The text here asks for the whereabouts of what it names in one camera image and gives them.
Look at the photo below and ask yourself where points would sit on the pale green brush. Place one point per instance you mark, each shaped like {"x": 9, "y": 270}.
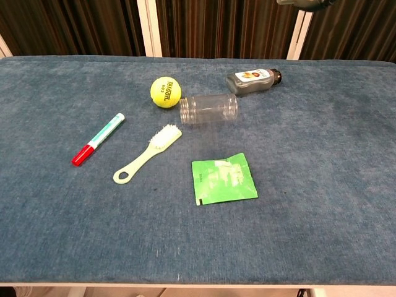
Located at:
{"x": 154, "y": 147}

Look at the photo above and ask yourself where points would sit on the green foil packet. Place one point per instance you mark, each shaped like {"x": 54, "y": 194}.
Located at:
{"x": 222, "y": 179}

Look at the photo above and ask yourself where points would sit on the white pillar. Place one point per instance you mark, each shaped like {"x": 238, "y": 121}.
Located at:
{"x": 4, "y": 49}
{"x": 299, "y": 37}
{"x": 150, "y": 28}

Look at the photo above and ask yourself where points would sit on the white marker with red cap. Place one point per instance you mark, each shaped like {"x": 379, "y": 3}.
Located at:
{"x": 99, "y": 139}

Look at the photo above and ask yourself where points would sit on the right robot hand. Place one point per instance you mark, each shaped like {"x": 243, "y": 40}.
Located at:
{"x": 306, "y": 3}

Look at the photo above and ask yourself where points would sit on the clear plastic jar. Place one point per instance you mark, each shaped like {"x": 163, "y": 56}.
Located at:
{"x": 210, "y": 109}

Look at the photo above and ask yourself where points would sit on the white table frame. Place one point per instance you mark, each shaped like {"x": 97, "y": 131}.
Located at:
{"x": 198, "y": 286}

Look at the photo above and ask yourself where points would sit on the dark pleated curtain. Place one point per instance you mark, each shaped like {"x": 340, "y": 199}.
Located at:
{"x": 226, "y": 28}
{"x": 71, "y": 24}
{"x": 352, "y": 31}

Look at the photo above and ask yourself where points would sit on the yellow tennis ball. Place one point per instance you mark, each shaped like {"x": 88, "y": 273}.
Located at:
{"x": 165, "y": 92}

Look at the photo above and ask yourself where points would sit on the grey bottle with picture label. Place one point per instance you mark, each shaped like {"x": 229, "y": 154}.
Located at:
{"x": 250, "y": 83}

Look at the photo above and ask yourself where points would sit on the blue fabric table mat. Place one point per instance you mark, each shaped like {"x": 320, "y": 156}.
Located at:
{"x": 198, "y": 216}

